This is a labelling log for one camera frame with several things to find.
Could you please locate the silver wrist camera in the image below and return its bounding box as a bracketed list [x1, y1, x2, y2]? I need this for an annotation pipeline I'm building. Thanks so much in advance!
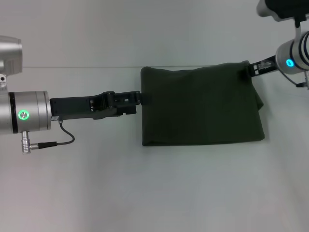
[0, 35, 23, 95]
[256, 0, 309, 23]

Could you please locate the left arm cable with plug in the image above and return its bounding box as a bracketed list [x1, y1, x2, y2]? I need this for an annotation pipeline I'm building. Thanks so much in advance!
[21, 119, 76, 154]

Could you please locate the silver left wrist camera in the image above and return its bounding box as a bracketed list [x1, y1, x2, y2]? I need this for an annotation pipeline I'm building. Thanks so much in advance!
[0, 35, 23, 95]

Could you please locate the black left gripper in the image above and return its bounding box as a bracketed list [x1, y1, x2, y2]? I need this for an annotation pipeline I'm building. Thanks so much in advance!
[49, 90, 153, 121]

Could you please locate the arm cable with plug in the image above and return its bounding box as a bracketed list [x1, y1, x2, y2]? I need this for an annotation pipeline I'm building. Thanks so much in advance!
[281, 69, 309, 90]
[21, 119, 76, 154]

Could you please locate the dark green t-shirt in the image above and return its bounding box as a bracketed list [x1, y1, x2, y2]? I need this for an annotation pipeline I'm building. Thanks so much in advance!
[140, 59, 267, 147]

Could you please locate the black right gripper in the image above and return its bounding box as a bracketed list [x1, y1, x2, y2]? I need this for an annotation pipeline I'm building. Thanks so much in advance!
[240, 55, 280, 78]

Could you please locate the right arm cable with plug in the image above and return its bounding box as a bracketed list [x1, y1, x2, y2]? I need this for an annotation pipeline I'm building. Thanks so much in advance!
[281, 69, 309, 90]

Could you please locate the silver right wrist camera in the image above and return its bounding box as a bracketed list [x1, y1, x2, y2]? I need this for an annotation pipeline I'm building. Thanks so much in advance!
[256, 0, 309, 23]

